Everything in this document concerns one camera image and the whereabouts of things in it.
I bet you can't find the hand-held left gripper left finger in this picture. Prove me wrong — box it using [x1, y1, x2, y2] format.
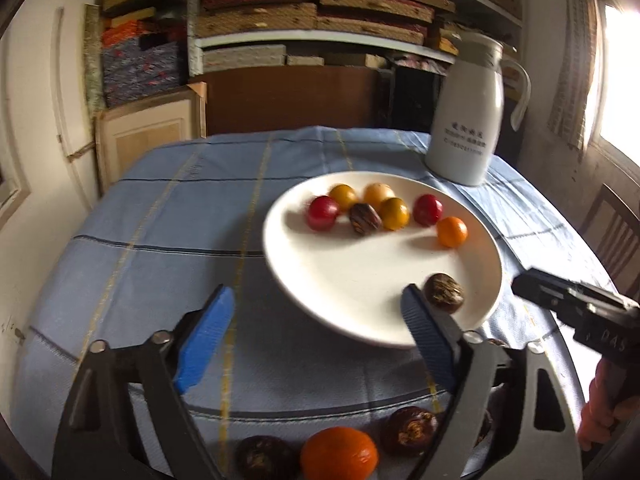
[52, 284, 236, 480]

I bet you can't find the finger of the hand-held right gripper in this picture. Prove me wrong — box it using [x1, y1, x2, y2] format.
[511, 267, 583, 321]

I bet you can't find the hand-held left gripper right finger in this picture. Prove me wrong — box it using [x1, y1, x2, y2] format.
[400, 283, 583, 480]

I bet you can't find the white oval plate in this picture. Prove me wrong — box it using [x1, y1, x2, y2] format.
[262, 171, 504, 350]

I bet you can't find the large deep orange tangerine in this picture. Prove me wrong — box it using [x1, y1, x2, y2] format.
[300, 426, 379, 480]

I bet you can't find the person's right hand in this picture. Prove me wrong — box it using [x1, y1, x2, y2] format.
[580, 360, 640, 453]

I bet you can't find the wooden slatted chair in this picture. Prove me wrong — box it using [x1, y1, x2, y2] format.
[580, 183, 640, 291]

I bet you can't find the blue checked tablecloth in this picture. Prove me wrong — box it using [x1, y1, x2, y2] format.
[10, 125, 621, 480]

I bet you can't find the white thermos jug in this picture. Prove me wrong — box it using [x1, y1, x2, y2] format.
[424, 31, 532, 187]

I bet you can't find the bright window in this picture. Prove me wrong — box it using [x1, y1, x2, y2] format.
[595, 0, 640, 161]

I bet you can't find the bamboo blind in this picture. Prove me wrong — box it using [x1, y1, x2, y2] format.
[547, 0, 606, 151]

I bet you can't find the white framed window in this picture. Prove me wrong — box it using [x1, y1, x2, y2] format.
[0, 35, 31, 226]

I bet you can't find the brown wooden board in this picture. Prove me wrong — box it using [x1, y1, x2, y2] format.
[202, 66, 396, 136]

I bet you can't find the white leaning door panel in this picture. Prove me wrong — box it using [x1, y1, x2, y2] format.
[52, 7, 101, 196]

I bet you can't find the stack of blue patterned boxes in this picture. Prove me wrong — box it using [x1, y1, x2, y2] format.
[100, 17, 183, 108]

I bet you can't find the grey marble slab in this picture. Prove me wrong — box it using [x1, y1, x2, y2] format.
[82, 4, 107, 116]

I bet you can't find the white metal shelf rack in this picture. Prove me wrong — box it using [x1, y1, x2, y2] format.
[187, 0, 526, 76]

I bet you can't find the stack of woven flat boxes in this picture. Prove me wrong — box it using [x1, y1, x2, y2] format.
[192, 0, 523, 68]

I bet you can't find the pale wooden picture frame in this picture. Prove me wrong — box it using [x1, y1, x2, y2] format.
[95, 82, 208, 196]

